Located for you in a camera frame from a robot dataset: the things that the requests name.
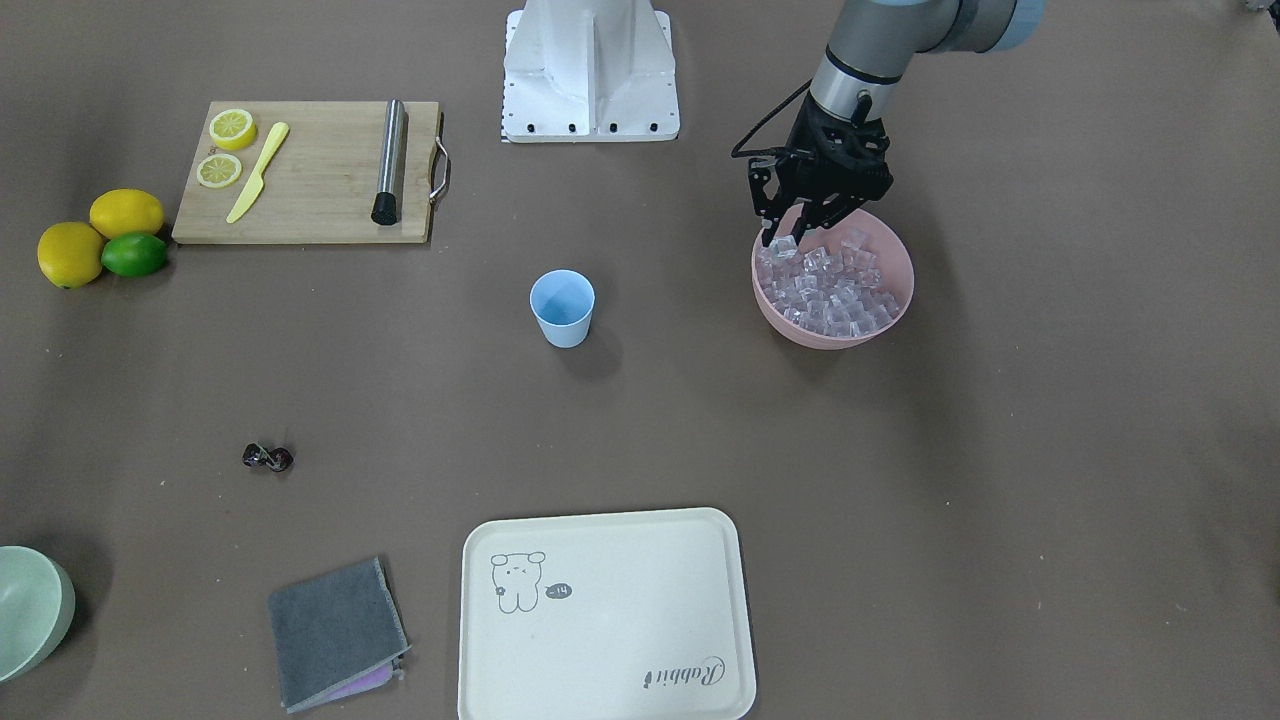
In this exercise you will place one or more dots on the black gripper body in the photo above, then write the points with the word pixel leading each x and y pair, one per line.
pixel 765 189

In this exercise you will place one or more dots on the pink bowl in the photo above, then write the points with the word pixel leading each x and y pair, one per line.
pixel 898 268

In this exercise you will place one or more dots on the lemon half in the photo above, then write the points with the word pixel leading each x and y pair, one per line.
pixel 233 129

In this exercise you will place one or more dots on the clear ice cubes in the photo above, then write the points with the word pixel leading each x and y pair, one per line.
pixel 837 289

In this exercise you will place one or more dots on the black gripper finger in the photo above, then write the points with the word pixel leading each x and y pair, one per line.
pixel 820 215
pixel 772 215

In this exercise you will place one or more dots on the bamboo cutting board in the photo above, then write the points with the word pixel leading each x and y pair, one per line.
pixel 321 184

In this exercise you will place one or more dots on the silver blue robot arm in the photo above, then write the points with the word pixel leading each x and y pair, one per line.
pixel 872 44

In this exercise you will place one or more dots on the cream rabbit tray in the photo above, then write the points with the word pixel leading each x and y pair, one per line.
pixel 624 615

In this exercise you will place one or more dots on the green lime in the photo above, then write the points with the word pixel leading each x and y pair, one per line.
pixel 134 254

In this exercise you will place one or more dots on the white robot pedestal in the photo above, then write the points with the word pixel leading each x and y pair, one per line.
pixel 589 71

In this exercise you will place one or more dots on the grey folded cloth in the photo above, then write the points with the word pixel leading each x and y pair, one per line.
pixel 335 635

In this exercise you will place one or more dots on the steel muddler black tip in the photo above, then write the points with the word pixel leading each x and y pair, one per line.
pixel 387 204

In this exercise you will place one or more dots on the light blue cup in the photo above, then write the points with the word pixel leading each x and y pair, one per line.
pixel 563 302

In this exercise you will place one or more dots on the lemon slice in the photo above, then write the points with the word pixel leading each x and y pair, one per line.
pixel 218 171

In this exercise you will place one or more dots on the yellow plastic knife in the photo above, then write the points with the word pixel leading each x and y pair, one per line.
pixel 255 183

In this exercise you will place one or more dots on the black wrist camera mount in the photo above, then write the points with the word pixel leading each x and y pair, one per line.
pixel 768 176

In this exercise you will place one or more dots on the yellow lemon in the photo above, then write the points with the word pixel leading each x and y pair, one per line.
pixel 69 254
pixel 127 210

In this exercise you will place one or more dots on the dark red cherries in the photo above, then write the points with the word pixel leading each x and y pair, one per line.
pixel 275 459

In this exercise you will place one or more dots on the mint green bowl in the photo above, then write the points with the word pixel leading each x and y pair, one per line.
pixel 38 602

